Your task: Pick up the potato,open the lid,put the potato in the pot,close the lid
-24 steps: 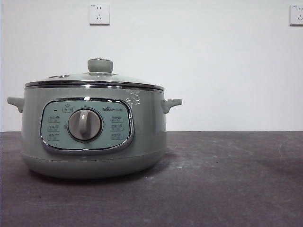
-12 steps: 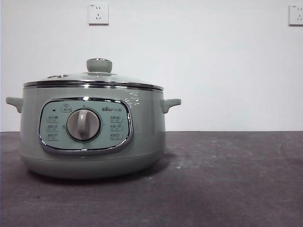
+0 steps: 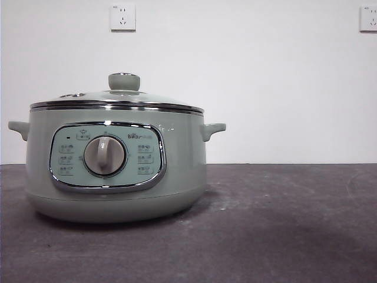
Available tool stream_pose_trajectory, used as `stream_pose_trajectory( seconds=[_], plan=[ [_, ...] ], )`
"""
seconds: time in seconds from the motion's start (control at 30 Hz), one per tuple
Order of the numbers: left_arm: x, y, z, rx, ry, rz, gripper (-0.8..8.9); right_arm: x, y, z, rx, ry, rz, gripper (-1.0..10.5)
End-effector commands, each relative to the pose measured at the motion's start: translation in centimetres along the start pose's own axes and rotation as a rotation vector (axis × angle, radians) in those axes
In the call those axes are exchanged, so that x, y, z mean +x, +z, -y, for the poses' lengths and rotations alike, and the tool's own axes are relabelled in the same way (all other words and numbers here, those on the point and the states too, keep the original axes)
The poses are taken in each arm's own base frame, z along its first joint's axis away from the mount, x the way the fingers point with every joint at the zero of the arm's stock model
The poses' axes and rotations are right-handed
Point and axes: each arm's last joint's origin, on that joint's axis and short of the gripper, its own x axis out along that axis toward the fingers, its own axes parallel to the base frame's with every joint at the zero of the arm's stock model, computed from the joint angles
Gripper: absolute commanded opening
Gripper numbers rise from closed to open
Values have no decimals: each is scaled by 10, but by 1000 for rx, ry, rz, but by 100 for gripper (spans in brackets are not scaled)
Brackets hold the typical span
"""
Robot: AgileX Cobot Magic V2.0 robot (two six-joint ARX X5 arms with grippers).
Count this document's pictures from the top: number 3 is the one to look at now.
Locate glass lid with green knob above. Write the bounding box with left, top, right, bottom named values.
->
left=29, top=71, right=205, bottom=114

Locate pale green electric pot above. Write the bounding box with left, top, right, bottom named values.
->
left=7, top=103, right=227, bottom=223

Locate white wall socket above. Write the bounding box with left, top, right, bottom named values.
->
left=359, top=5, right=377, bottom=33
left=110, top=4, right=137, bottom=33

